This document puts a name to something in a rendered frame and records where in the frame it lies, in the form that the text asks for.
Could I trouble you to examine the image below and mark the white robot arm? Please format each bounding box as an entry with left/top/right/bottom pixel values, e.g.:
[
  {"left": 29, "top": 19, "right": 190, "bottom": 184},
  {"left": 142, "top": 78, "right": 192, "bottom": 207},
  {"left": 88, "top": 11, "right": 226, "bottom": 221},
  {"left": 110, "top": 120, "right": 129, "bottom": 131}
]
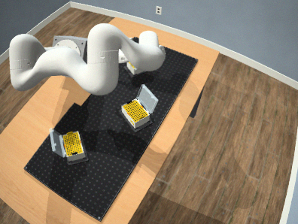
[{"left": 9, "top": 23, "right": 166, "bottom": 95}]

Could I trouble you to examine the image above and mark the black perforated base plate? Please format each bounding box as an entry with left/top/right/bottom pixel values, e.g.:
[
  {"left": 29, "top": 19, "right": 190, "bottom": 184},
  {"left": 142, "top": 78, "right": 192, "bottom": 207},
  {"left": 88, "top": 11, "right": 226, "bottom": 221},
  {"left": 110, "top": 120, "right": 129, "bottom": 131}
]
[{"left": 23, "top": 46, "right": 198, "bottom": 221}]

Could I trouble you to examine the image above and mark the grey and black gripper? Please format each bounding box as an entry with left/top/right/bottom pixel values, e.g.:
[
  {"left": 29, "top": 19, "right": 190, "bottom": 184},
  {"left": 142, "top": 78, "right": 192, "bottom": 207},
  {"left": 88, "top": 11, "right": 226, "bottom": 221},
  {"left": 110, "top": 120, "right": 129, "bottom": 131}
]
[{"left": 119, "top": 50, "right": 129, "bottom": 64}]

